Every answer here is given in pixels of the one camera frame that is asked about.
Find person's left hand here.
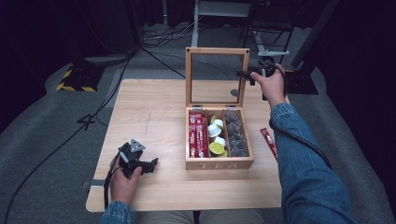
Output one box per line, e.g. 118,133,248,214
109,164,144,206

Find grey metal stand leg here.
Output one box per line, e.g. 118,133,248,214
252,30,268,54

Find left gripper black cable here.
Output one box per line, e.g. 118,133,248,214
103,154,121,210

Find bundle of floor cables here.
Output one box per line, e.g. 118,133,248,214
142,17,202,49

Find black yellow striped base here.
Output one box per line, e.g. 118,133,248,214
55,64,106,93

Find long black floor cable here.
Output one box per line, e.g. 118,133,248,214
2,50,135,223

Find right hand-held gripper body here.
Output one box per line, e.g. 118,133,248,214
252,49,290,78

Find black stand with base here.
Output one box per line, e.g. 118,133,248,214
283,0,343,96

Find white metal stand leg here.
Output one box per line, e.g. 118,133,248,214
191,0,201,49

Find pile of red sachets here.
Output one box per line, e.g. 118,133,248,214
188,112,209,159

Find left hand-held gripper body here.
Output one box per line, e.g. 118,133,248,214
118,138,149,180

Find wooden tea box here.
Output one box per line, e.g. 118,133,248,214
185,47,255,171

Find grey table bracket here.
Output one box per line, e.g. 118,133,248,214
81,179,106,189

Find dark capsules in box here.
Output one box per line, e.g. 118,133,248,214
224,112,250,158

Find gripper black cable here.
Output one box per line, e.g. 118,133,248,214
103,154,121,210
268,62,332,171

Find person's right hand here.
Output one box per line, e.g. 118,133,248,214
249,63,288,109

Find red stick packet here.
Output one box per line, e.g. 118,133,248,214
260,127,279,162

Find thin black floor cable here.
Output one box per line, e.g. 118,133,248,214
141,46,187,79

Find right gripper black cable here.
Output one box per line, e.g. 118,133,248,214
268,62,332,171

